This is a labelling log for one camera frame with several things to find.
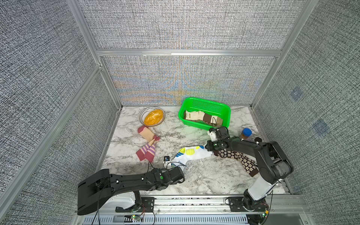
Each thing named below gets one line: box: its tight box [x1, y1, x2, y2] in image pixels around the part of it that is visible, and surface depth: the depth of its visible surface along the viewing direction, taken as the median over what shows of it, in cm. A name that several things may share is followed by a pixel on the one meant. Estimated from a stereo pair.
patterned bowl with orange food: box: [139, 106, 166, 128], surface depth 108 cm
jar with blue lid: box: [240, 127, 253, 141], surface depth 98 cm
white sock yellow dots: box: [170, 145, 213, 171], surface depth 91 cm
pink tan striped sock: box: [135, 125, 161, 163], surface depth 94 cm
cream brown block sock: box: [183, 110, 223, 126], surface depth 111 cm
